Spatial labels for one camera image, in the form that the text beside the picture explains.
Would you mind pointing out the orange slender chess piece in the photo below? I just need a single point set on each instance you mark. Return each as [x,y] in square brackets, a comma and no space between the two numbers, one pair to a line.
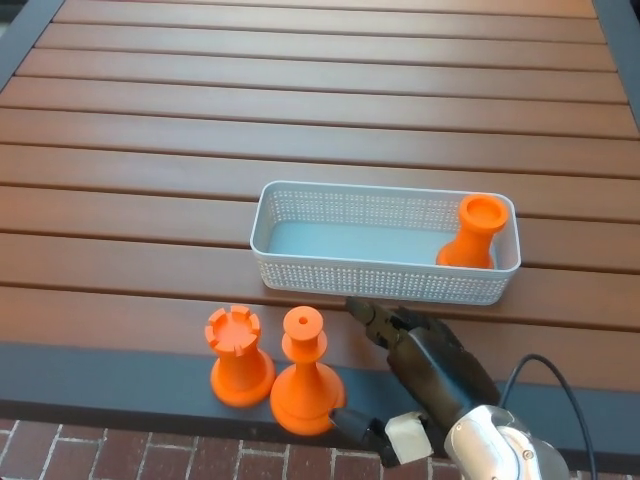
[305,390]

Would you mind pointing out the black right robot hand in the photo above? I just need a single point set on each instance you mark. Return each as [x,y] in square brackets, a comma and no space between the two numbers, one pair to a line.
[440,370]

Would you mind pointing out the orange cup-top chess piece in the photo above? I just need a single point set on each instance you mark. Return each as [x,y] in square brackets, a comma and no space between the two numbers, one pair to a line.
[472,240]

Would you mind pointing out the white perforated plastic basket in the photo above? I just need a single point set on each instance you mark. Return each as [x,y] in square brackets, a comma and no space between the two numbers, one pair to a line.
[325,280]

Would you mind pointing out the orange rook chess piece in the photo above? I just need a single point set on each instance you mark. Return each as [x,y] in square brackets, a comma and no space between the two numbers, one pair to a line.
[240,370]

